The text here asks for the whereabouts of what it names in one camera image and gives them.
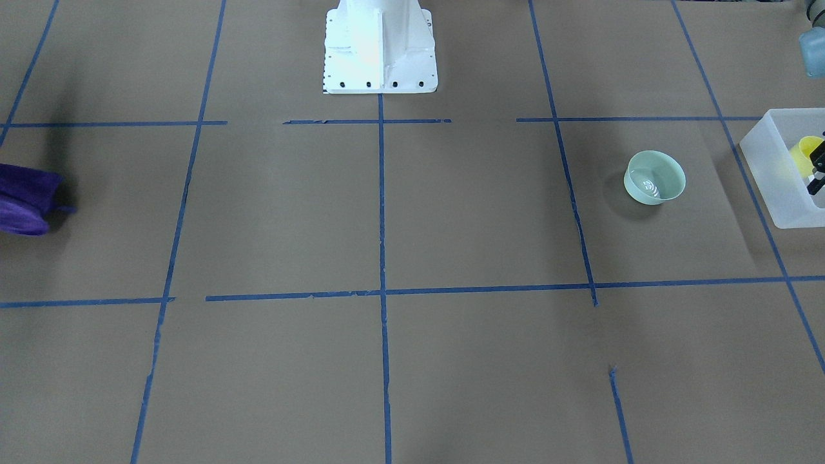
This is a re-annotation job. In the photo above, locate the yellow plastic cup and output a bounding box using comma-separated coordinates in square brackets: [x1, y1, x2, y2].
[789, 136, 823, 177]

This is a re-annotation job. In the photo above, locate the pale green bowl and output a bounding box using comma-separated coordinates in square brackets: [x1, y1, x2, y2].
[623, 150, 686, 206]

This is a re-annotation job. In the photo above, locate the purple cloth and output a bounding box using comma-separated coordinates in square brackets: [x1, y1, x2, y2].
[1, 164, 77, 236]

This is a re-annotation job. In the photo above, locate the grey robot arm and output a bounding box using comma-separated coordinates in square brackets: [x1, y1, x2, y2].
[799, 1, 824, 196]

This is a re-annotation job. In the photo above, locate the translucent plastic storage box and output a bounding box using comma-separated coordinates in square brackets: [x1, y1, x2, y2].
[739, 108, 824, 229]

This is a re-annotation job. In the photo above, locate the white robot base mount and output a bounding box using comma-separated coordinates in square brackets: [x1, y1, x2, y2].
[322, 1, 439, 95]

